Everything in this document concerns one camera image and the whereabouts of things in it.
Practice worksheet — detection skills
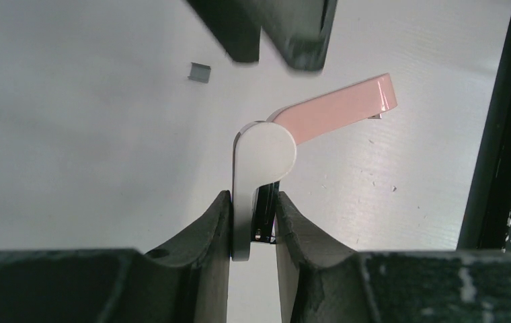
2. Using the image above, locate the pink and white stapler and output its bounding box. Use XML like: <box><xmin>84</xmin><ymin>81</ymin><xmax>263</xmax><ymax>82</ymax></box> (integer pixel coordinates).
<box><xmin>231</xmin><ymin>73</ymin><xmax>397</xmax><ymax>262</ymax></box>

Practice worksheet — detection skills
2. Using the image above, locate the small metal staple strip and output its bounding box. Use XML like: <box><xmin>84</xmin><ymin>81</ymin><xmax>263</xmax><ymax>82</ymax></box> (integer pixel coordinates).
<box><xmin>188</xmin><ymin>62</ymin><xmax>211</xmax><ymax>83</ymax></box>

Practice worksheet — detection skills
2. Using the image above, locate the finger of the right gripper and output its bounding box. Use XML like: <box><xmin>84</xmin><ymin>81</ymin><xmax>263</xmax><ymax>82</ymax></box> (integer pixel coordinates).
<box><xmin>246</xmin><ymin>0</ymin><xmax>338</xmax><ymax>71</ymax></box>
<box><xmin>187</xmin><ymin>0</ymin><xmax>261</xmax><ymax>63</ymax></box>

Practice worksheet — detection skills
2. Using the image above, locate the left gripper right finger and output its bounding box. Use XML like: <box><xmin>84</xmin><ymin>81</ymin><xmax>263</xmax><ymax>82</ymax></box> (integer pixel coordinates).
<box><xmin>276</xmin><ymin>192</ymin><xmax>511</xmax><ymax>322</ymax></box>

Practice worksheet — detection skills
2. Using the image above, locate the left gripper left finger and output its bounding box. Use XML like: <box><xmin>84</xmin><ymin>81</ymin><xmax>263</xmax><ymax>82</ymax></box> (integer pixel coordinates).
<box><xmin>0</xmin><ymin>191</ymin><xmax>231</xmax><ymax>322</ymax></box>

